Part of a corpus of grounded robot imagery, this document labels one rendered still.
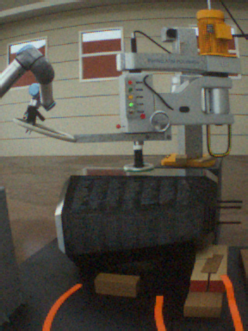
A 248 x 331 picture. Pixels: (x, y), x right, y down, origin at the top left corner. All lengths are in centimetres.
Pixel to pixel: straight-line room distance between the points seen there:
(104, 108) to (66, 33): 236
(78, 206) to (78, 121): 676
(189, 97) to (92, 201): 100
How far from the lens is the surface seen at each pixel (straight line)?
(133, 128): 245
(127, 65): 247
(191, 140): 332
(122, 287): 247
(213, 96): 272
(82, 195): 257
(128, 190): 250
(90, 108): 908
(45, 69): 197
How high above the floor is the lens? 133
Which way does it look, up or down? 10 degrees down
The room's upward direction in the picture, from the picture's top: 2 degrees counter-clockwise
